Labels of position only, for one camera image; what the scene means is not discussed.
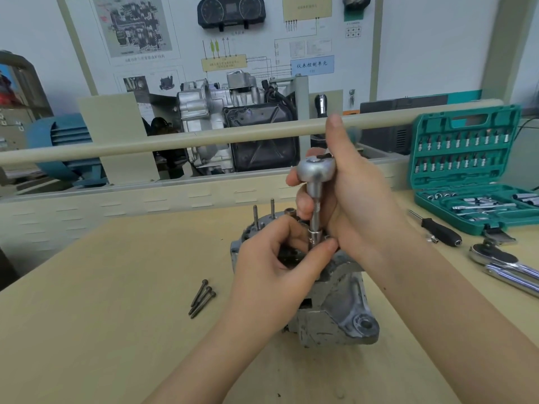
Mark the silver transmission assembly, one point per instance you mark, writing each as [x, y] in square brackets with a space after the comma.
[236, 117]

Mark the beige perforated bench panel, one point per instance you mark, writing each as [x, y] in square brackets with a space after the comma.
[126, 214]

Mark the beige support post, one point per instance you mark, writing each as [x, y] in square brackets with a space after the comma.
[118, 138]

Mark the white training display board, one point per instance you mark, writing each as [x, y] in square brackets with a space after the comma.
[219, 41]

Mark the black instrument cluster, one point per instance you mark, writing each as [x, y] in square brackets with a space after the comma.
[231, 11]

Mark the person's left hand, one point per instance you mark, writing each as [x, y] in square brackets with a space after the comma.
[265, 275]

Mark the chrome gear shift knob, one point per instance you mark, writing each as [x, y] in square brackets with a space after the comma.
[321, 105]

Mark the person's right forearm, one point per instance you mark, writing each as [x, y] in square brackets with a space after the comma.
[450, 323]

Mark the person's left thumb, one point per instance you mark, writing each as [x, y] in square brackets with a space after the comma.
[322, 258]

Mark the large chrome ratchet wrench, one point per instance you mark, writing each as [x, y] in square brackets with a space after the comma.
[501, 265]

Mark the person's right hand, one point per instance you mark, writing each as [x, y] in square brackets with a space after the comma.
[349, 197]

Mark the chrome tool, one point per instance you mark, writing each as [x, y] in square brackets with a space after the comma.
[499, 236]

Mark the green socket set case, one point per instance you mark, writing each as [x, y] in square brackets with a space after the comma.
[467, 164]

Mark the grey aluminium alternator housing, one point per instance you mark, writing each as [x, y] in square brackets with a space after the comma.
[337, 298]

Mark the long dark bolt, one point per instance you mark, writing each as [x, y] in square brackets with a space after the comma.
[204, 305]
[200, 300]
[199, 293]

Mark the silver ratchet wrench with socket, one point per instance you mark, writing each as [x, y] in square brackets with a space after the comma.
[315, 185]

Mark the beige horizontal rail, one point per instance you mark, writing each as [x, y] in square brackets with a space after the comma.
[168, 140]

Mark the person's right thumb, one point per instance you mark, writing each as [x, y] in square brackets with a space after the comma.
[339, 136]

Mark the person's left forearm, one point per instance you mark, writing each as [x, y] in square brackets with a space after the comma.
[202, 357]

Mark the blue electric motor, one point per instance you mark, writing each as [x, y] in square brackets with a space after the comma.
[63, 142]

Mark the black box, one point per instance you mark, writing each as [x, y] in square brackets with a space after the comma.
[396, 126]

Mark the row of sockets and bits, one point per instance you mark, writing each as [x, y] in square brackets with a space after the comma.
[463, 151]

